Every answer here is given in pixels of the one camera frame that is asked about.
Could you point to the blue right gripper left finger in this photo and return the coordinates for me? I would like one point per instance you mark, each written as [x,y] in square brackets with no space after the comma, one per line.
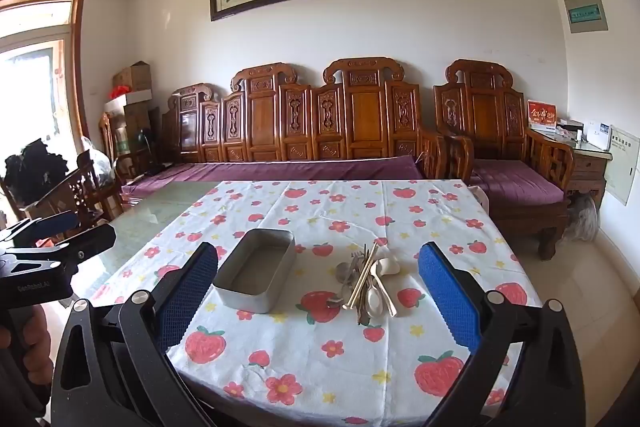
[180,293]

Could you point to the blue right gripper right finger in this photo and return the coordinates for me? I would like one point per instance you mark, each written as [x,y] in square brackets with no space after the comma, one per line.
[448,288]

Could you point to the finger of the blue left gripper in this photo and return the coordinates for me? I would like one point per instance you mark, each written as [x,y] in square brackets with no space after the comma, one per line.
[63,222]
[26,233]

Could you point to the white plastic fork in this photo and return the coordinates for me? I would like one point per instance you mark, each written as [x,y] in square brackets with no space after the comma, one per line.
[392,310]

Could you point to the rectangular metal tray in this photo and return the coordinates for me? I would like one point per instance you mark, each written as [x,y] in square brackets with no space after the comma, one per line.
[253,275]

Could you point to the white plastic spoon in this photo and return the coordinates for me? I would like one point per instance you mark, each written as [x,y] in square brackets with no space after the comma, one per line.
[375,305]

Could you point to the metal fork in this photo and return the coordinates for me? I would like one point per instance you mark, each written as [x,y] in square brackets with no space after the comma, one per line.
[356,299]

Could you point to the wooden chopstick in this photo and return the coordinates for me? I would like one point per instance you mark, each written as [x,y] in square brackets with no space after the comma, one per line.
[364,274]
[358,279]

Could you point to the metal spoon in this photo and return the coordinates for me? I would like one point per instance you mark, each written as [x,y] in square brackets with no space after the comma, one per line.
[347,275]

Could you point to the white ceramic soup spoon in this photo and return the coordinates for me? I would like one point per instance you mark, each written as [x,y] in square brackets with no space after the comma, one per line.
[386,266]

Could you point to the person's left hand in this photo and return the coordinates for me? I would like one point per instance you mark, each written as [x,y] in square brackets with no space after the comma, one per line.
[34,373]

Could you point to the wooden chair left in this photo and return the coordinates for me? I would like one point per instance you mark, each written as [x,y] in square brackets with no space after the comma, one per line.
[78,192]

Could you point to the black clothing pile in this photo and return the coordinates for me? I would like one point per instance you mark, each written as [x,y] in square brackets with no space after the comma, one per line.
[33,173]

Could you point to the plastic bag on chair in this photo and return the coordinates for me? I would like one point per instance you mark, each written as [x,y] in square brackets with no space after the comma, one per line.
[101,165]

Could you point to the carved wooden armchair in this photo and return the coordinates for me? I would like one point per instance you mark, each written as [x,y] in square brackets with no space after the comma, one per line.
[523,173]

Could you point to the strawberry flower tablecloth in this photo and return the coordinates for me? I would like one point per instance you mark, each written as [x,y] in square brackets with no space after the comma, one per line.
[303,362]

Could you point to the stacked cardboard boxes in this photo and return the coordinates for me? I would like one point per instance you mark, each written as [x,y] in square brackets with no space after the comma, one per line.
[125,124]

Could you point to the wooden side table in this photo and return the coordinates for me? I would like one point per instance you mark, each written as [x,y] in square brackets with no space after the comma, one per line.
[588,176]

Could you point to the red desk calendar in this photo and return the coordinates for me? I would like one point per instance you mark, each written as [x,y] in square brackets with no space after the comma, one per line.
[542,116]

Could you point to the long carved wooden sofa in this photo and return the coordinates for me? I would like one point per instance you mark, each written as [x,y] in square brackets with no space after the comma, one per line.
[363,123]

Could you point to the white router box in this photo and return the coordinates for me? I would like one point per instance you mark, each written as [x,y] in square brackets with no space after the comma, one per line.
[598,134]

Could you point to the white wall distribution box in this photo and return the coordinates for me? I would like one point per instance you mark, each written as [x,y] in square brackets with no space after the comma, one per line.
[620,171]

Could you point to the grey wall electrical panel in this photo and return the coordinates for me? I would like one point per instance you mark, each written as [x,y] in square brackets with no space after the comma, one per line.
[585,16]

